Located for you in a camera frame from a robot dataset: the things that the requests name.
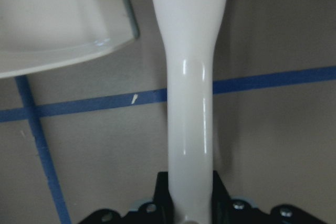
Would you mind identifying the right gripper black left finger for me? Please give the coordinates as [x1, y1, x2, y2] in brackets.
[80, 172, 174, 223]

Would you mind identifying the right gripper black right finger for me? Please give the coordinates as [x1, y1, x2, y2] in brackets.
[212, 171, 325, 224]

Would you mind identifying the white brush with dark bristles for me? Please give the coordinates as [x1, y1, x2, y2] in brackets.
[153, 0, 226, 223]

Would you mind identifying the beige plastic dustpan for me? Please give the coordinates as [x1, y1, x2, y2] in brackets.
[1, 0, 139, 78]

